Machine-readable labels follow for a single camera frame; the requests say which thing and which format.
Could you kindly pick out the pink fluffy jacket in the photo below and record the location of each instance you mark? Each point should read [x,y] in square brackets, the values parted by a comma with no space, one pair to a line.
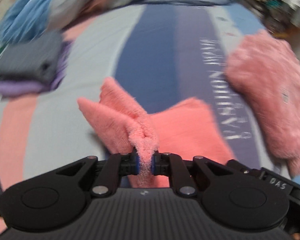
[265,80]

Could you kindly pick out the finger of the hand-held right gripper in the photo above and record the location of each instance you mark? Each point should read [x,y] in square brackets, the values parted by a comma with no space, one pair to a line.
[242,168]

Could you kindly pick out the folded grey sweater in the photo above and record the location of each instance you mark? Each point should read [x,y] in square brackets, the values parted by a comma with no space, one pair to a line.
[27,55]

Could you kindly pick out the striped quilt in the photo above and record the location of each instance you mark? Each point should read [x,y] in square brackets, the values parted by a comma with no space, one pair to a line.
[40,12]

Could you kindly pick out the salmon pink fleece pants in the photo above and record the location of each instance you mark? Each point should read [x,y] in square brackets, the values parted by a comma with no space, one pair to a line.
[185,130]

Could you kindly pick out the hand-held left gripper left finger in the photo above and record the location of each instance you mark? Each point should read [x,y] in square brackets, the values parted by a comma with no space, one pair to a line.
[137,163]

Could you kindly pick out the folded purple garment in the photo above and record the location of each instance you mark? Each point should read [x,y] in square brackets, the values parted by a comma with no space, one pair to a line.
[17,88]

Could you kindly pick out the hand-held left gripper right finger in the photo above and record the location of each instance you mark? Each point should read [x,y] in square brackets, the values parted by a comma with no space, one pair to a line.
[154,164]

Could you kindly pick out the striped bed sheet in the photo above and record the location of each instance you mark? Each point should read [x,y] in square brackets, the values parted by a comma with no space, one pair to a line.
[165,55]

